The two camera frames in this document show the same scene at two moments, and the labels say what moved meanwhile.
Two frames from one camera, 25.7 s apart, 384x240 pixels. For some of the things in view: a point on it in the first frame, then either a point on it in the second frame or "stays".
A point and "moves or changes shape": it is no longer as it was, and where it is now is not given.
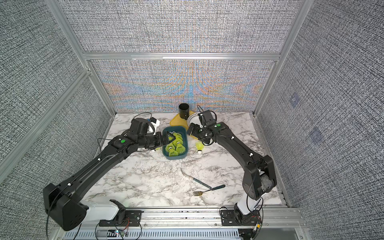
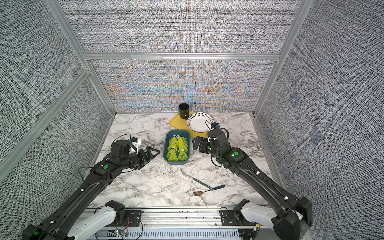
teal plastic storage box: [183, 130] moves or changes shape
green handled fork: [199, 193] stays
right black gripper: [194, 133] to [205, 142]
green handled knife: [195, 179] stays
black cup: [184, 110] stays
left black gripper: [160, 142] to [145, 160]
